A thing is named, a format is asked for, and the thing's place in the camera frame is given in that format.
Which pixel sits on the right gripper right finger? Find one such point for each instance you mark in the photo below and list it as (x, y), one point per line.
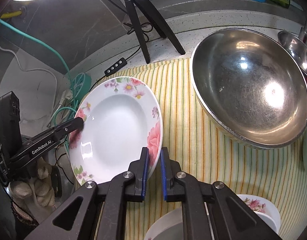
(209, 211)

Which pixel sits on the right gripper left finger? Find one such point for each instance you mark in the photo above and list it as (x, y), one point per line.
(97, 211)

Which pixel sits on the pink flower white plate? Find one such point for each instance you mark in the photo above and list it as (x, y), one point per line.
(265, 209)

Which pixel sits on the plain white bamboo plate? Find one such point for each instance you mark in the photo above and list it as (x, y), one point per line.
(168, 227)

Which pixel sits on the rose rimmed white plate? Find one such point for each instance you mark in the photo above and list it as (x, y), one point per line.
(121, 116)

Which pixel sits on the large steel bowl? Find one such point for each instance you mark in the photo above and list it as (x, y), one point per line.
(250, 87)

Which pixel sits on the small red steel bowl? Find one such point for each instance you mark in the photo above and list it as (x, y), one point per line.
(295, 47)

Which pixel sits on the gloved left hand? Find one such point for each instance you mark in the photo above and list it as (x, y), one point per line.
(37, 190)

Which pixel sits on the yellow striped cloth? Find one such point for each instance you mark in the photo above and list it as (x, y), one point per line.
(208, 154)

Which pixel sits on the teal round power strip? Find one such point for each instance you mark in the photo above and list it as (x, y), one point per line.
(81, 84)

